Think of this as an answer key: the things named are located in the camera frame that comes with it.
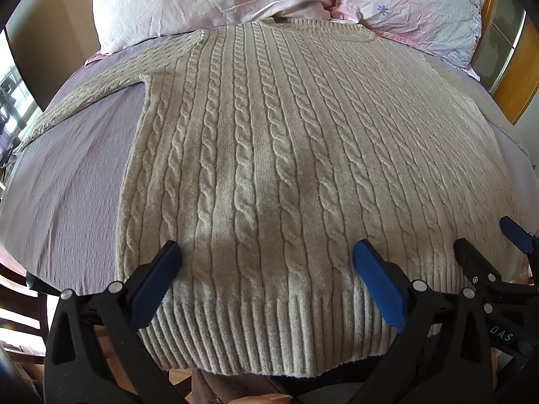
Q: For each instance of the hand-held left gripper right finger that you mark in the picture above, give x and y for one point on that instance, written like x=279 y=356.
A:
x=377 y=280

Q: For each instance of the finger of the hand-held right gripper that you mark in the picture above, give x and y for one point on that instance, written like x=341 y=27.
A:
x=473 y=261
x=516 y=233

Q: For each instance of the lavender textured bed sheet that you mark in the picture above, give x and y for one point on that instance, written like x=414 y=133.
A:
x=71 y=168

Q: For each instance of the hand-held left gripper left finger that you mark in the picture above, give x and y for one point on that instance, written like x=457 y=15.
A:
x=158 y=280

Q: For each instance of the wooden headboard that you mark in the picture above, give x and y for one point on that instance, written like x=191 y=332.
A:
x=516 y=88

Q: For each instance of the white floral pillow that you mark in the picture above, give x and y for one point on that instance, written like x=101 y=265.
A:
x=198 y=2

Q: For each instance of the pink floral pillow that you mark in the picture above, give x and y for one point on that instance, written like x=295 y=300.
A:
x=412 y=4

